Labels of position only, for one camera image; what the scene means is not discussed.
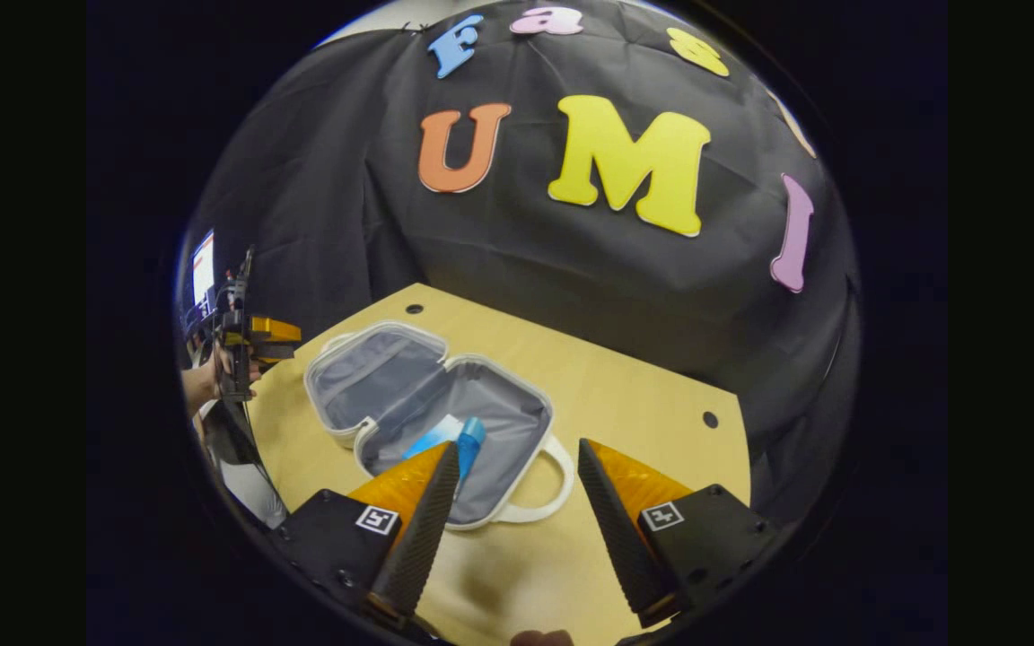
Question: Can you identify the white suitcase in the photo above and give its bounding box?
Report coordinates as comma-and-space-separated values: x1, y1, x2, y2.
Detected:
303, 320, 576, 532

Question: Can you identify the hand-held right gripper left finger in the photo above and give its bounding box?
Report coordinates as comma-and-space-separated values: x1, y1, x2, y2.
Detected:
270, 440, 462, 629

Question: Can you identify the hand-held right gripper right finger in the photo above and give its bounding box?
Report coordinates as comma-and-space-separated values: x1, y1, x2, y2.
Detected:
577, 437, 778, 629

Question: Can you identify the white and blue tube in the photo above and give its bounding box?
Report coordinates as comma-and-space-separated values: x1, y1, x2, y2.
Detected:
402, 414, 466, 460

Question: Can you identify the computer monitor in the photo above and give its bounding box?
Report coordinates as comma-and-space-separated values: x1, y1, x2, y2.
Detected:
189, 230, 216, 310

